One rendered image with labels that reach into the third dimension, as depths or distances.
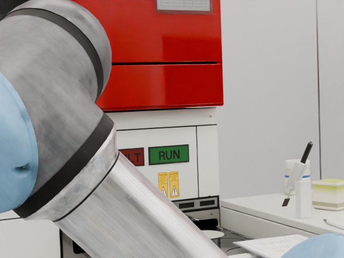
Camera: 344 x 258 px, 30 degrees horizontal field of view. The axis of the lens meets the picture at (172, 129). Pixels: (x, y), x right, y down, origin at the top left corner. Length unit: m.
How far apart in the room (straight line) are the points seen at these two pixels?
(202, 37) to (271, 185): 2.07
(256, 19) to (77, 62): 3.08
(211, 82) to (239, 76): 1.83
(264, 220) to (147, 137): 0.37
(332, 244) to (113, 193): 0.31
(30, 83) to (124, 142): 1.15
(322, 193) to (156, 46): 0.55
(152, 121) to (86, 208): 1.15
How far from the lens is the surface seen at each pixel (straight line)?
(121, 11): 1.61
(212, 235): 1.64
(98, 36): 0.60
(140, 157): 1.67
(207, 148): 1.76
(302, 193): 1.50
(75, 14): 0.60
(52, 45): 0.55
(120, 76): 1.60
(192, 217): 1.74
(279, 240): 1.27
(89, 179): 0.53
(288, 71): 3.71
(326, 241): 0.77
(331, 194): 1.60
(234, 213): 1.72
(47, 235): 1.62
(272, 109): 3.64
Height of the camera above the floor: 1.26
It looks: 3 degrees down
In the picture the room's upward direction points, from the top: 2 degrees counter-clockwise
